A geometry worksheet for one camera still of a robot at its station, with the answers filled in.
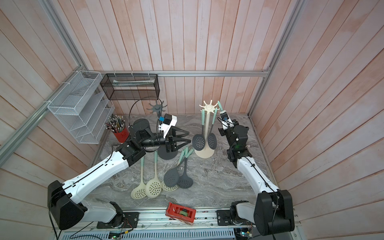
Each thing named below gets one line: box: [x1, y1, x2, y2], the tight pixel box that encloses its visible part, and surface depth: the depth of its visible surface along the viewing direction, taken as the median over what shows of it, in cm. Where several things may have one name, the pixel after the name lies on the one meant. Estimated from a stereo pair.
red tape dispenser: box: [165, 202, 197, 226], surface depth 73 cm
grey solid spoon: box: [163, 147, 195, 188], surface depth 83 cm
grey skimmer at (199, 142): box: [192, 109, 206, 151], surface depth 87 cm
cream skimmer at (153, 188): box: [145, 150, 162, 199], surface depth 81 cm
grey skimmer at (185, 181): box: [177, 145, 194, 189], surface depth 87 cm
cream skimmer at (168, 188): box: [161, 180, 179, 192], surface depth 83 cm
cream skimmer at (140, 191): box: [131, 156, 147, 199], surface depth 83 cm
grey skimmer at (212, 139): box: [207, 107, 218, 150], surface depth 89 cm
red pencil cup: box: [104, 114, 130, 143], surface depth 95 cm
